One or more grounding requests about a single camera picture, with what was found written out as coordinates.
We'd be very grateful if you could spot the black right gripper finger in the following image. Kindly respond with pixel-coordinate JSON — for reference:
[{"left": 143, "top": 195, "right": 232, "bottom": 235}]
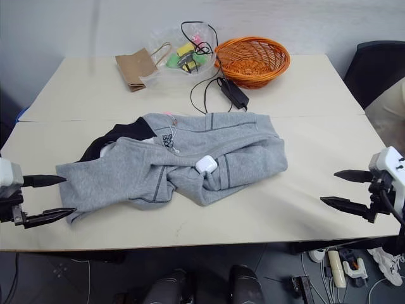
[
  {"left": 320, "top": 196, "right": 370, "bottom": 220},
  {"left": 333, "top": 169, "right": 372, "bottom": 184}
]

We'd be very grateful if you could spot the black adapter cable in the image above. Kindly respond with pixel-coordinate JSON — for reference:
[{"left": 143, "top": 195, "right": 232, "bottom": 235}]
[{"left": 180, "top": 21, "right": 234, "bottom": 116}]

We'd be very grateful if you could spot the yellow foam piece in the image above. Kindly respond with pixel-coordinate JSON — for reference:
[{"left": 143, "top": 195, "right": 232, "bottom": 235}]
[{"left": 175, "top": 43, "right": 194, "bottom": 57}]

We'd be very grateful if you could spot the white sneaker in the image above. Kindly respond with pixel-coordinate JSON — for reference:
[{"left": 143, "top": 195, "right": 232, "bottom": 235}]
[{"left": 366, "top": 246, "right": 405, "bottom": 286}]

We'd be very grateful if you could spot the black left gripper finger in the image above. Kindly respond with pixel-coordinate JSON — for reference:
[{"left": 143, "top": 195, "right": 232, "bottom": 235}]
[
  {"left": 22, "top": 207, "right": 78, "bottom": 230},
  {"left": 22, "top": 174, "right": 67, "bottom": 188}
]

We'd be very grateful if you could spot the black office chair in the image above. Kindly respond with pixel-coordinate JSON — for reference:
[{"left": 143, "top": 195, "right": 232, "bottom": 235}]
[{"left": 343, "top": 41, "right": 405, "bottom": 110}]

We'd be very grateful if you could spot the white earbuds case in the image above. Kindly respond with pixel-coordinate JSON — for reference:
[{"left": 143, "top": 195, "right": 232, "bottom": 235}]
[{"left": 194, "top": 155, "right": 218, "bottom": 175}]

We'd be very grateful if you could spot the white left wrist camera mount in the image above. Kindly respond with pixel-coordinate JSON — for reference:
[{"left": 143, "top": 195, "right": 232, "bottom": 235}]
[{"left": 0, "top": 157, "right": 24, "bottom": 192}]

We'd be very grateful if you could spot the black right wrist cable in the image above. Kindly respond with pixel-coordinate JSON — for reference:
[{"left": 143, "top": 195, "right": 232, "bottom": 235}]
[{"left": 381, "top": 188, "right": 405, "bottom": 227}]

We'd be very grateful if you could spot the white and orange tool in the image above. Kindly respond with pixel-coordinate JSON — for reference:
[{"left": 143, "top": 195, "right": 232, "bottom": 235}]
[{"left": 339, "top": 248, "right": 370, "bottom": 280}]

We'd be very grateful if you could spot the grey zip hoodie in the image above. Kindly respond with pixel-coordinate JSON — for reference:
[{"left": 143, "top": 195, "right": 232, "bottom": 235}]
[{"left": 55, "top": 111, "right": 289, "bottom": 225}]

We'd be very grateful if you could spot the dark rounded shape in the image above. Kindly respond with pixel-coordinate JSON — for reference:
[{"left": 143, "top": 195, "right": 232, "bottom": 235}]
[
  {"left": 146, "top": 268, "right": 197, "bottom": 304},
  {"left": 228, "top": 263, "right": 266, "bottom": 304}
]

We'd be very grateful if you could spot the clear plastic bag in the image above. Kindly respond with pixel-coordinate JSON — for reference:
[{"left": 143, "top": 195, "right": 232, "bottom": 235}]
[{"left": 139, "top": 23, "right": 223, "bottom": 91}]

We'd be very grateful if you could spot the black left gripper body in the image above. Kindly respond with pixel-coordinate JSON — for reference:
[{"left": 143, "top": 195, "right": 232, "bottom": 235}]
[{"left": 0, "top": 186, "right": 28, "bottom": 227}]

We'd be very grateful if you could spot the orange wicker basket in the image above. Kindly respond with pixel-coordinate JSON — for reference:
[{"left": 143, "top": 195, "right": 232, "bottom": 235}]
[{"left": 213, "top": 36, "right": 291, "bottom": 91}]

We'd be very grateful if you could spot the white power strip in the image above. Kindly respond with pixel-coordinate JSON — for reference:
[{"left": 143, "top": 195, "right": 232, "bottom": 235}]
[{"left": 327, "top": 250, "right": 346, "bottom": 289}]

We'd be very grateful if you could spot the brown paper bag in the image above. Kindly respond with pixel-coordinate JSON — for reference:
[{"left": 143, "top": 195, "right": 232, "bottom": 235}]
[{"left": 115, "top": 42, "right": 173, "bottom": 93}]

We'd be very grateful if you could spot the black power adapter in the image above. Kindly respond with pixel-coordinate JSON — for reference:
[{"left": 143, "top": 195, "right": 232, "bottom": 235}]
[{"left": 220, "top": 80, "right": 251, "bottom": 110}]

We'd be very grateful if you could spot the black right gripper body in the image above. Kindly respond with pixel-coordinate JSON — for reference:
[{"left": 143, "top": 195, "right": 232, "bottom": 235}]
[{"left": 366, "top": 172, "right": 397, "bottom": 224}]

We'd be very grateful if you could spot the black box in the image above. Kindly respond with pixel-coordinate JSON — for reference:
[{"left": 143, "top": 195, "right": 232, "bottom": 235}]
[{"left": 290, "top": 275, "right": 313, "bottom": 304}]

